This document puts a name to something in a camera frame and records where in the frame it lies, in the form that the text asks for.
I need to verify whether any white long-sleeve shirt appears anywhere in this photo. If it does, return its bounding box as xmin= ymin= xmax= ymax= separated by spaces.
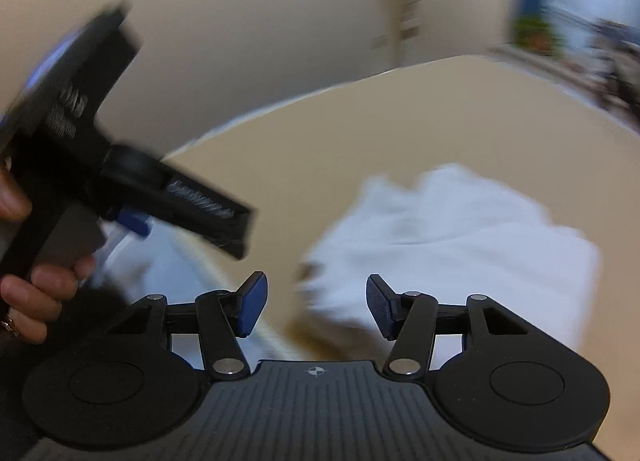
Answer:
xmin=297 ymin=164 xmax=601 ymax=363

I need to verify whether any pile of dark clothes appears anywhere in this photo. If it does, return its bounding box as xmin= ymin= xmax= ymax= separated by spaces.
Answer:
xmin=592 ymin=19 xmax=639 ymax=124

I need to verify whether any person left hand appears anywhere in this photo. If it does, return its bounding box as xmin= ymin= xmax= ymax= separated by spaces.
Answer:
xmin=1 ymin=156 xmax=96 ymax=344

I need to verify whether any tan bed mattress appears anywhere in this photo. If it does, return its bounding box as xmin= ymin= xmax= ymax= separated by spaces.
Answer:
xmin=159 ymin=53 xmax=640 ymax=361

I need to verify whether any potted green plant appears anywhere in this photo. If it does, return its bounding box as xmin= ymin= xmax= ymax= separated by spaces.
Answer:
xmin=512 ymin=16 xmax=563 ymax=59

